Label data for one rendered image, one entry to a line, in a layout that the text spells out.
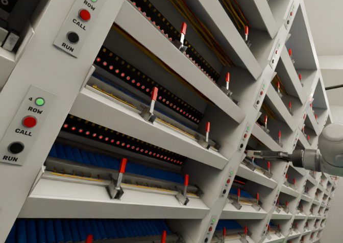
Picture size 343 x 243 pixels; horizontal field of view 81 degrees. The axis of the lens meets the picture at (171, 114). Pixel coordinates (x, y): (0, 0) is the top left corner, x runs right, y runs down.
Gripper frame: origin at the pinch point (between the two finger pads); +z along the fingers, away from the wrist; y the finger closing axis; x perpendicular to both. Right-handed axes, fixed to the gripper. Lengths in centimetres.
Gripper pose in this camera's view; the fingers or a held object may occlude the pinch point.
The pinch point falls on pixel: (254, 153)
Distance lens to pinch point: 108.6
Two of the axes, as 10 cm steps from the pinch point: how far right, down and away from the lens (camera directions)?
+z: -7.4, 0.3, 6.7
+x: 2.2, -9.3, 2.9
